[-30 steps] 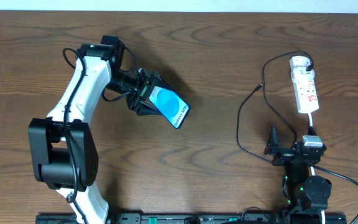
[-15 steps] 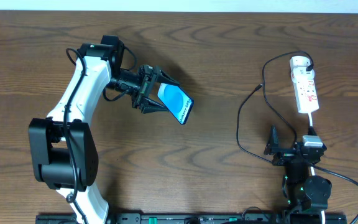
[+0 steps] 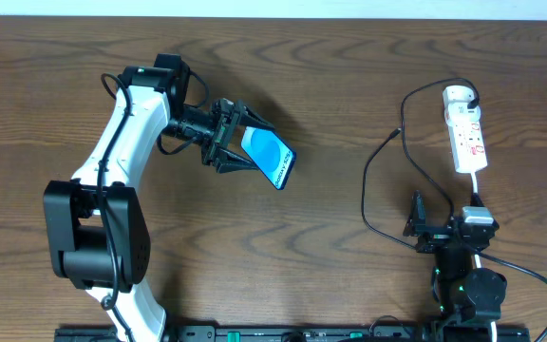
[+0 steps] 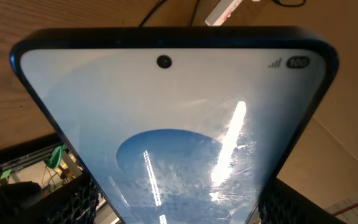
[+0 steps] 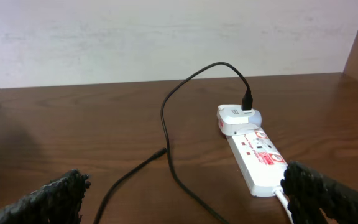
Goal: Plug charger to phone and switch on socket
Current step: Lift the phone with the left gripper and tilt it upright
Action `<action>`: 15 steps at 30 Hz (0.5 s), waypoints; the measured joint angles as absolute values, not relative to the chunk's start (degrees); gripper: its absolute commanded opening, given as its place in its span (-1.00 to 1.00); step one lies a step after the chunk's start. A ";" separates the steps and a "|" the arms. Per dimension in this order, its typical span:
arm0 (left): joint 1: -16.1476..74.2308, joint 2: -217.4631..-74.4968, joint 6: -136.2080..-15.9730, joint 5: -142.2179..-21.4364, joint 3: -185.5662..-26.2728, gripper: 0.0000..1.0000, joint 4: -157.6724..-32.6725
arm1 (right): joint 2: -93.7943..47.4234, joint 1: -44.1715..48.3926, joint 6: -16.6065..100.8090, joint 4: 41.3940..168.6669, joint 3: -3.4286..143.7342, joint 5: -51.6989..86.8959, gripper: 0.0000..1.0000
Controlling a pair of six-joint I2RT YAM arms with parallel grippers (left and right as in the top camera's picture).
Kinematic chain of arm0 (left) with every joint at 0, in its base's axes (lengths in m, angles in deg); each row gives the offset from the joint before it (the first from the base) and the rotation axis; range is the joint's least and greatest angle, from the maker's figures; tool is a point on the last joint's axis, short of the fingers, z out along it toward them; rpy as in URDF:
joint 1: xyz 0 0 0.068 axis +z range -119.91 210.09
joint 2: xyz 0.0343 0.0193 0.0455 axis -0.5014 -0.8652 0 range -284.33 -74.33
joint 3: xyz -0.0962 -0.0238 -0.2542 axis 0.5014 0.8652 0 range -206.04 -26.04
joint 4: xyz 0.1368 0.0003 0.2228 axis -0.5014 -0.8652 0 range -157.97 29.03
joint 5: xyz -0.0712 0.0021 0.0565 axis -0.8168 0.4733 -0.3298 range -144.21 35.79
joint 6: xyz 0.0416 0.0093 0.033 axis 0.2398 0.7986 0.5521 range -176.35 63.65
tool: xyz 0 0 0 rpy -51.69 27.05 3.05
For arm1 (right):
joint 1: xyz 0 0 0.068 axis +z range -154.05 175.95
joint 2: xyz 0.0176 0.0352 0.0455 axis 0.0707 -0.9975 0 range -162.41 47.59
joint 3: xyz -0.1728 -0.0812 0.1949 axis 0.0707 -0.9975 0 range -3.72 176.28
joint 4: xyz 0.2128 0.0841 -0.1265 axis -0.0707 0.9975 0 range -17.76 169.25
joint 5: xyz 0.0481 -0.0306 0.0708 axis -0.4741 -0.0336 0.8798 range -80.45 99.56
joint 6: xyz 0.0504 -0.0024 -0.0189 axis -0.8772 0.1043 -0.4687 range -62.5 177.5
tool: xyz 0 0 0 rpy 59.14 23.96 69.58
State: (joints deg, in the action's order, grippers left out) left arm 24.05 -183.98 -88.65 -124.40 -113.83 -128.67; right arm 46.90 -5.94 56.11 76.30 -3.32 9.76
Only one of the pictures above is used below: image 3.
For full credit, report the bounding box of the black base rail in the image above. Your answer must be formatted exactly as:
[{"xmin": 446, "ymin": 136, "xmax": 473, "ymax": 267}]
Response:
[{"xmin": 53, "ymin": 321, "xmax": 531, "ymax": 342}]

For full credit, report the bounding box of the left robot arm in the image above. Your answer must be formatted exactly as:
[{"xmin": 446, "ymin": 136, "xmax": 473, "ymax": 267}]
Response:
[{"xmin": 43, "ymin": 53, "xmax": 274, "ymax": 341}]

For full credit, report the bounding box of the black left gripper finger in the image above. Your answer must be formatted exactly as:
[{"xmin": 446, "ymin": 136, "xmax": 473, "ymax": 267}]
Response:
[
  {"xmin": 236, "ymin": 100, "xmax": 275, "ymax": 131},
  {"xmin": 214, "ymin": 147, "xmax": 258, "ymax": 174}
]

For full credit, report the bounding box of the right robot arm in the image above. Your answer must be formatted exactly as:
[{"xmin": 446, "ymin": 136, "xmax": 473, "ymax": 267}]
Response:
[{"xmin": 403, "ymin": 192, "xmax": 507, "ymax": 341}]

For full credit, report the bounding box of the white USB charger plug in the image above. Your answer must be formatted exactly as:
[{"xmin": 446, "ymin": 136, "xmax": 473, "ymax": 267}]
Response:
[{"xmin": 443, "ymin": 85, "xmax": 475, "ymax": 106}]

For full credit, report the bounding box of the white power strip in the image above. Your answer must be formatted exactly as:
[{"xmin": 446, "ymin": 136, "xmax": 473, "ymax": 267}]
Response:
[{"xmin": 444, "ymin": 102, "xmax": 488, "ymax": 174}]

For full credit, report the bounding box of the black charging cable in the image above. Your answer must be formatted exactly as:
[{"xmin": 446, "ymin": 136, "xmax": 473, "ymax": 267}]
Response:
[{"xmin": 360, "ymin": 77, "xmax": 481, "ymax": 251}]

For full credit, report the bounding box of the blue Galaxy smartphone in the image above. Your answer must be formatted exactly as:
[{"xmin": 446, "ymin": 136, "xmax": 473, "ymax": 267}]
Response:
[{"xmin": 241, "ymin": 126, "xmax": 296, "ymax": 190}]

